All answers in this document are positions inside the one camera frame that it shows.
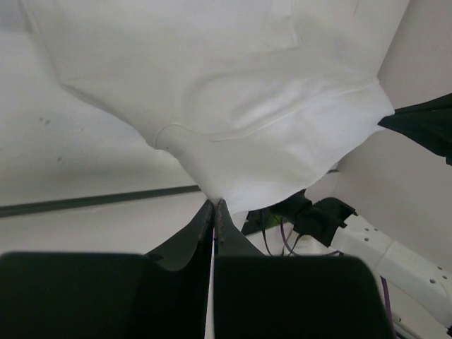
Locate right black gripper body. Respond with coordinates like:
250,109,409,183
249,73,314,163
242,191,357,247

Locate aluminium table edge rail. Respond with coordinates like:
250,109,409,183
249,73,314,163
1,186,200,218

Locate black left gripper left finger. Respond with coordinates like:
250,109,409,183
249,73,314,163
1,202,214,338

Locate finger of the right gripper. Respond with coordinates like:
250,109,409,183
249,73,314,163
379,94,452,165

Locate white skirt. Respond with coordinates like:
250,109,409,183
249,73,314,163
24,1,408,213

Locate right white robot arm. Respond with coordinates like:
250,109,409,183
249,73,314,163
213,192,451,338

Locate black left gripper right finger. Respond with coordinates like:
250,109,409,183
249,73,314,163
213,201,392,338

